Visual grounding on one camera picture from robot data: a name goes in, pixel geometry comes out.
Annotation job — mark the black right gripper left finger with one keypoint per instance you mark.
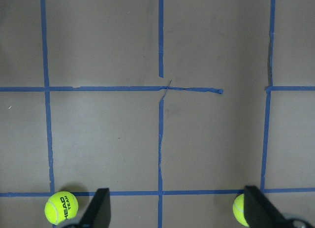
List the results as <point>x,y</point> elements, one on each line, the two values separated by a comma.
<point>97,214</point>

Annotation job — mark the Wilson tennis ball near right base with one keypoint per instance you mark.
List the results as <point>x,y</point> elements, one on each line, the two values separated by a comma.
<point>238,210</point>

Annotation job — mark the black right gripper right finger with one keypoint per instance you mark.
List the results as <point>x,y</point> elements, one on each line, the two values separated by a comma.
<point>259,212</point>

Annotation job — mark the HEAD tennis ball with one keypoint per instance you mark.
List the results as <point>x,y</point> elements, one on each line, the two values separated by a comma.
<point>60,207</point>

